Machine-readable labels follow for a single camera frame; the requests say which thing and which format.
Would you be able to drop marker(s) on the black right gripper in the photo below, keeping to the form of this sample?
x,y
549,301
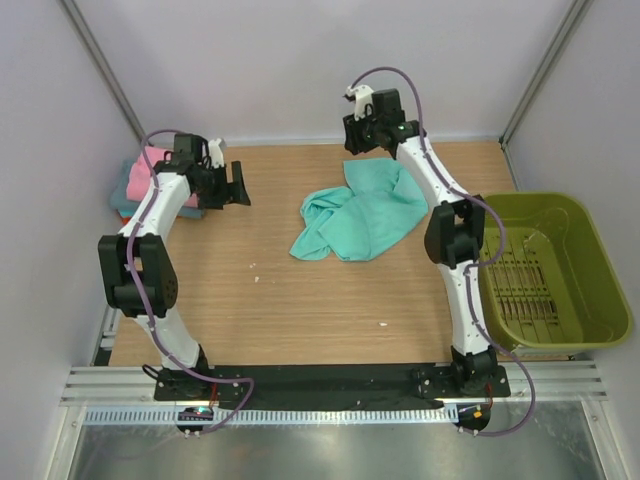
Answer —
x,y
352,142

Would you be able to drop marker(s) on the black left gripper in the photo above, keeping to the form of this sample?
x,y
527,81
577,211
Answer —
x,y
229,192

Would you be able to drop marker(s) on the teal t shirt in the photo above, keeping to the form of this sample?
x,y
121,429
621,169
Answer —
x,y
379,205

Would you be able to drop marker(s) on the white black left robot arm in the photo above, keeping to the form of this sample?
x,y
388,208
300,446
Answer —
x,y
138,277

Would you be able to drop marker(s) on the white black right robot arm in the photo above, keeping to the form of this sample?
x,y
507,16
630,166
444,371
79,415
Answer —
x,y
455,232

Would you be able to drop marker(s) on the grey blue folded t shirt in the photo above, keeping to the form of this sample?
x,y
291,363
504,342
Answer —
x,y
119,201

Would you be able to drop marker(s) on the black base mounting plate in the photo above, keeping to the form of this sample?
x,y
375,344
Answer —
x,y
326,388

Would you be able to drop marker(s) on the olive green plastic basket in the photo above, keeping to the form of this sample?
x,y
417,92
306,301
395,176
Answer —
x,y
553,291

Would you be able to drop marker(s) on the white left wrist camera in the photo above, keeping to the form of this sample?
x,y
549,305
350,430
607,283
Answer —
x,y
216,148

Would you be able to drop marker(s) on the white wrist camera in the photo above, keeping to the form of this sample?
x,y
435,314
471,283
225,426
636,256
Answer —
x,y
216,148
362,98

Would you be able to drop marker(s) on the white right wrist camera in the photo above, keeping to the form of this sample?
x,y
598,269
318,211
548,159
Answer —
x,y
362,98

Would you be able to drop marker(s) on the white slotted cable duct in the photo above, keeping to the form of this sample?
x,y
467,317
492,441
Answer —
x,y
195,416

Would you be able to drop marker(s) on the aluminium frame rail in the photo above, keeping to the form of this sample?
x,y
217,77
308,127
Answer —
x,y
546,380

